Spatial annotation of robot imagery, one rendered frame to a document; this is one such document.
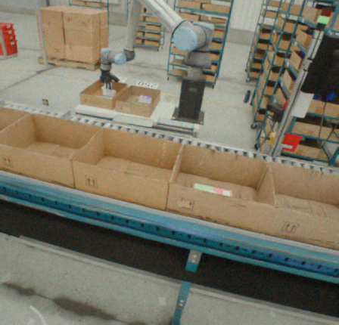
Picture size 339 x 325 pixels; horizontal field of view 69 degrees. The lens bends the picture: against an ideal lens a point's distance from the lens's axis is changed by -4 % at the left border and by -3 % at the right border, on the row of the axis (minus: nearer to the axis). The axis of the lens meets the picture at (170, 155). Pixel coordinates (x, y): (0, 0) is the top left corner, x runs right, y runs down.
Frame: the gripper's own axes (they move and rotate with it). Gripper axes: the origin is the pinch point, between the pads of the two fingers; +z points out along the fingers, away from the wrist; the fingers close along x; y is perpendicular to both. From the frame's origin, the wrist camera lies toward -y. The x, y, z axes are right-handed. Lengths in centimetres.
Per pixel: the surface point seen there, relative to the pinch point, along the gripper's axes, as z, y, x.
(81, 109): 3.9, 8.2, 35.0
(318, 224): -23, -139, 130
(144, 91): -1.9, -29.4, -9.8
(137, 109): -2.1, -36.1, 27.8
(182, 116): 1, -71, 18
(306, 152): 20, -179, -2
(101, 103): -1.0, -5.9, 27.3
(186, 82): -27, -70, 18
